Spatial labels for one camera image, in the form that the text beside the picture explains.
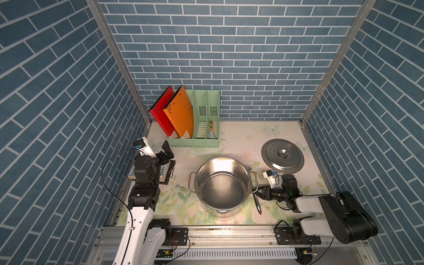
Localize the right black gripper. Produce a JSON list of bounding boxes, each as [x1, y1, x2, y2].
[[252, 185, 288, 202]]

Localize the steel ladle spoon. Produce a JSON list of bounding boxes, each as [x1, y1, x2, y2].
[[246, 166, 262, 215]]

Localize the stainless steel pot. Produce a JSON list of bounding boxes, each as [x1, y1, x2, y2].
[[188, 156, 258, 214]]

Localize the steel pot lid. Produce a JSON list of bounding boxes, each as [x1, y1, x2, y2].
[[261, 139, 304, 174]]

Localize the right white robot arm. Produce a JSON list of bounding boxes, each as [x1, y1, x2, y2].
[[252, 174, 378, 245]]

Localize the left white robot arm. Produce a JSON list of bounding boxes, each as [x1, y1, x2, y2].
[[113, 138, 174, 265]]

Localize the colourful paperback book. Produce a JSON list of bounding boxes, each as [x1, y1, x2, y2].
[[128, 160, 176, 185]]

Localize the red folder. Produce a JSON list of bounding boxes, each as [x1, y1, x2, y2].
[[149, 86, 178, 139]]

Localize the orange folder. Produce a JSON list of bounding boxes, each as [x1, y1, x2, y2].
[[163, 85, 194, 139]]

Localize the small booklet in rack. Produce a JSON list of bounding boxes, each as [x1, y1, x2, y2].
[[208, 120, 216, 139]]

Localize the floral table mat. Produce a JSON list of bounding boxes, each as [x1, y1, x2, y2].
[[154, 121, 329, 226]]

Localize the green file organizer rack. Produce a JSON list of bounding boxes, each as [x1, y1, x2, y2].
[[167, 89, 220, 148]]

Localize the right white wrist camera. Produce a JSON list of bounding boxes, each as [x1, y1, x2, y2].
[[263, 170, 280, 188]]

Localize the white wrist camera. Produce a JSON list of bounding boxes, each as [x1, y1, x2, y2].
[[132, 137, 156, 159], [263, 170, 280, 188]]

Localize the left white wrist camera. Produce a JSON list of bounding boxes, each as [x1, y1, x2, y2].
[[132, 137, 156, 159]]

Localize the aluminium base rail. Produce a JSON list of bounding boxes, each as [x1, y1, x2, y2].
[[87, 223, 378, 265]]

